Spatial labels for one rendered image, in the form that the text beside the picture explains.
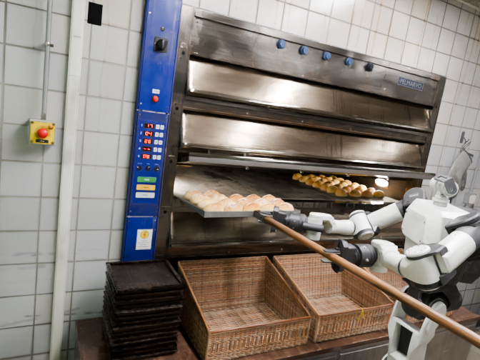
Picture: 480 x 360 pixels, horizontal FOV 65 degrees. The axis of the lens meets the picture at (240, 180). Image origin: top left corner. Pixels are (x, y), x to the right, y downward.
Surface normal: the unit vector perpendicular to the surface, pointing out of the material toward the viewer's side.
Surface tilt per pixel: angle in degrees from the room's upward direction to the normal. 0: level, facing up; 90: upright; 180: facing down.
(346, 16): 90
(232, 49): 93
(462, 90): 90
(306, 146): 70
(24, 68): 90
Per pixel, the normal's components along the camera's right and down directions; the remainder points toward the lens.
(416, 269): -0.59, 0.26
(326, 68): 0.45, 0.22
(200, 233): 0.47, -0.13
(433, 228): -0.69, -0.06
